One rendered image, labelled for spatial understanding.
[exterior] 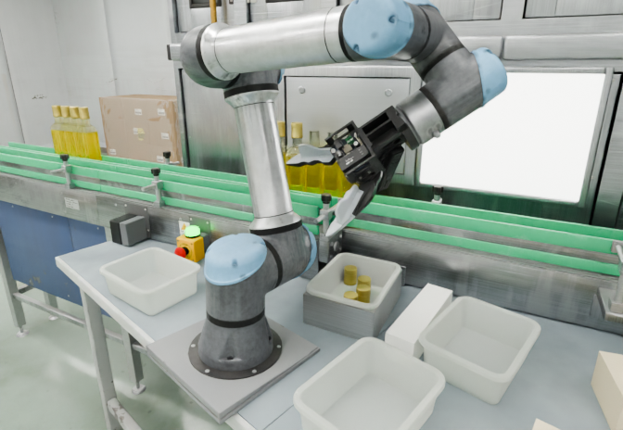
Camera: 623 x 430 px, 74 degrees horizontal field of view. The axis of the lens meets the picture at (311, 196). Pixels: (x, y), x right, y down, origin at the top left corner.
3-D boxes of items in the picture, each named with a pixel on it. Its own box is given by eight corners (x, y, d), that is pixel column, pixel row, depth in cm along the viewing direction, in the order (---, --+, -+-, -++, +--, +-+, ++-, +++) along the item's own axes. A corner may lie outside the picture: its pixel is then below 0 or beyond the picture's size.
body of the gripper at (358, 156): (319, 140, 63) (387, 94, 61) (336, 159, 71) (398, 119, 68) (342, 180, 60) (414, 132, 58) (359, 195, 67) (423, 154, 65)
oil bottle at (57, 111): (79, 170, 179) (67, 105, 171) (66, 174, 175) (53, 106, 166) (70, 170, 182) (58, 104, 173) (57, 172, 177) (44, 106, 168)
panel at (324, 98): (583, 205, 106) (613, 67, 96) (584, 208, 104) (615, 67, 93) (282, 167, 145) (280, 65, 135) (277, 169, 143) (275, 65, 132)
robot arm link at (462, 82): (475, 53, 65) (506, 95, 64) (414, 94, 67) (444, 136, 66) (481, 31, 58) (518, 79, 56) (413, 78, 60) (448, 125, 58)
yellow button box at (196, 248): (210, 255, 130) (209, 233, 128) (194, 265, 124) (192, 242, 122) (194, 251, 133) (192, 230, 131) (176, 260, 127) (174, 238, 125)
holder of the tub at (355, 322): (405, 285, 113) (408, 259, 110) (372, 344, 89) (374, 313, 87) (347, 271, 120) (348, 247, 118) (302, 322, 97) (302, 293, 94)
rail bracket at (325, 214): (346, 226, 118) (348, 183, 114) (321, 248, 104) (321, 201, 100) (336, 224, 119) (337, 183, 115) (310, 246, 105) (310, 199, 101)
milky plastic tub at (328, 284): (401, 294, 108) (403, 263, 105) (373, 343, 89) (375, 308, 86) (339, 278, 115) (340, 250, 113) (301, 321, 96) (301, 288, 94)
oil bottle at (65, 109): (87, 172, 177) (75, 106, 168) (75, 175, 172) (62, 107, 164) (79, 170, 179) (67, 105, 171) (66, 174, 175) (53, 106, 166)
